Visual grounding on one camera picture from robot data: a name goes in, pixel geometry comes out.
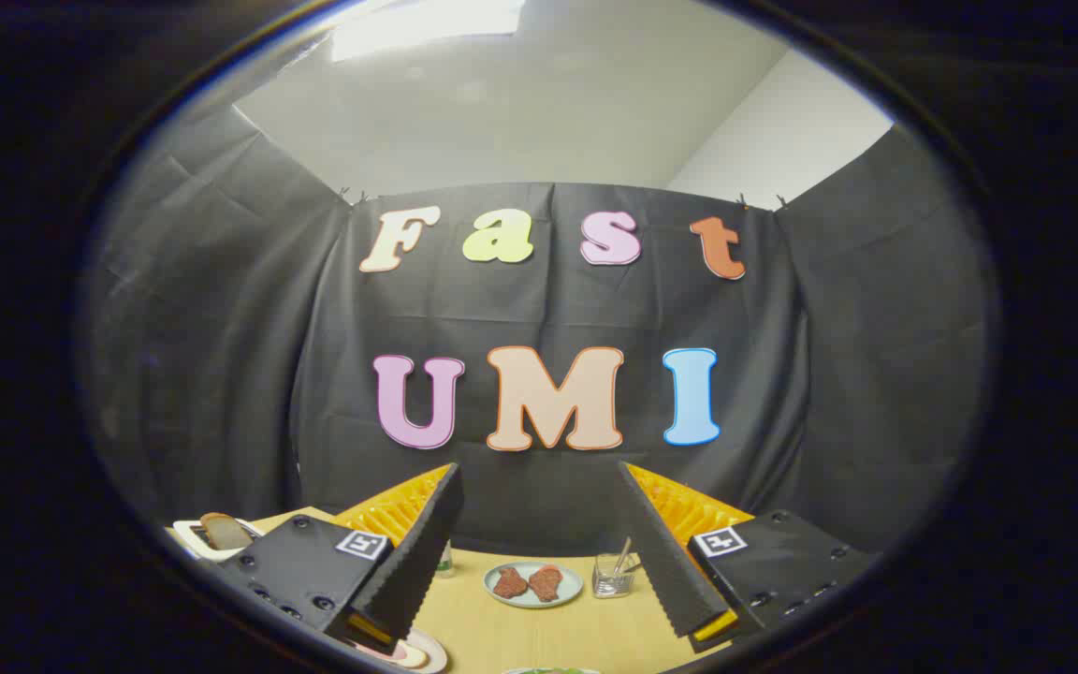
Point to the light wooden utensil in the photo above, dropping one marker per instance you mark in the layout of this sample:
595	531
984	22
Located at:
623	552

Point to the ceiling light panel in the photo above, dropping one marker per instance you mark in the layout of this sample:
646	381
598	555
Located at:
427	23

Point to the clear utensil holder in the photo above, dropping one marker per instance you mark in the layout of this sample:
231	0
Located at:
609	582

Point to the white toaster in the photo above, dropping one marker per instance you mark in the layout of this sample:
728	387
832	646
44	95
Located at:
185	538

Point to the clear plastic water bottle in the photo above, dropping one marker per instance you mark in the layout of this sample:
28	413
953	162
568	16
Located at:
445	562

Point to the small white plate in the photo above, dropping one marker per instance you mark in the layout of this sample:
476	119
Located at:
513	671

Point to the pale blue plate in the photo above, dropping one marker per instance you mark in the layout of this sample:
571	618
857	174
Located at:
572	585

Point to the toasted bread slice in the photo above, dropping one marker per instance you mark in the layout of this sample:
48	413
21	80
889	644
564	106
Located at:
224	531

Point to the fried meat piece orange edge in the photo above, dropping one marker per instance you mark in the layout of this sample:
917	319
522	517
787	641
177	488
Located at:
546	583

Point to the black backdrop cloth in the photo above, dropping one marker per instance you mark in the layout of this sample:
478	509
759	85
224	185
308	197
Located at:
314	328

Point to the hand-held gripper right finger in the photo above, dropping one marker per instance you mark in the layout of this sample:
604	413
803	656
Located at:
665	562

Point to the beige round plate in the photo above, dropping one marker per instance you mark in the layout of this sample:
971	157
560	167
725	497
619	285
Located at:
434	655

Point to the brown fried meat piece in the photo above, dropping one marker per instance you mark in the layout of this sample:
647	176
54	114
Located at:
509	583

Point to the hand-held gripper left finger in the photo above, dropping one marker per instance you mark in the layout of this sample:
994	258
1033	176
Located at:
413	562

